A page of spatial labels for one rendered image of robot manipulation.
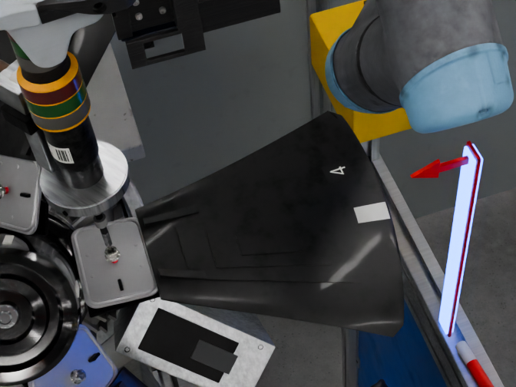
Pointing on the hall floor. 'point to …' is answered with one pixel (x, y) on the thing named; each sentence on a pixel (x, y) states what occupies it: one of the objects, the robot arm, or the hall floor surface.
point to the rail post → (348, 339)
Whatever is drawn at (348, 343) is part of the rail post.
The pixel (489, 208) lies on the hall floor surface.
